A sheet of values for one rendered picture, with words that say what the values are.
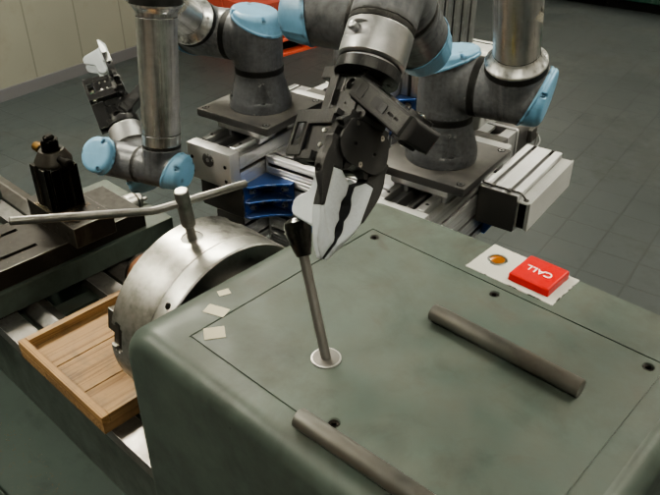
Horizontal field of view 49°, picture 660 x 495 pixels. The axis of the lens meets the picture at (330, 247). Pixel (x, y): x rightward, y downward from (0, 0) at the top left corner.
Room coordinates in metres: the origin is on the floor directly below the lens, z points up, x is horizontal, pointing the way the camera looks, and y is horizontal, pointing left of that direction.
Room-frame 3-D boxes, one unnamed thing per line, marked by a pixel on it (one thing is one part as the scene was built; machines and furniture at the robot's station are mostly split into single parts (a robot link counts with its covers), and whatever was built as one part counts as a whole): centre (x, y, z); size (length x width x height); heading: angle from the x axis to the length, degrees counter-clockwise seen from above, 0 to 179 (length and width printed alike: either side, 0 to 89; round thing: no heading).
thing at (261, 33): (1.67, 0.18, 1.33); 0.13 x 0.12 x 0.14; 67
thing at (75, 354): (1.11, 0.38, 0.89); 0.36 x 0.30 x 0.04; 137
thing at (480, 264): (0.81, -0.26, 1.23); 0.13 x 0.08 x 0.06; 47
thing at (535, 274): (0.80, -0.28, 1.26); 0.06 x 0.06 x 0.02; 47
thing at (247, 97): (1.67, 0.17, 1.21); 0.15 x 0.15 x 0.10
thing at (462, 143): (1.38, -0.23, 1.21); 0.15 x 0.15 x 0.10
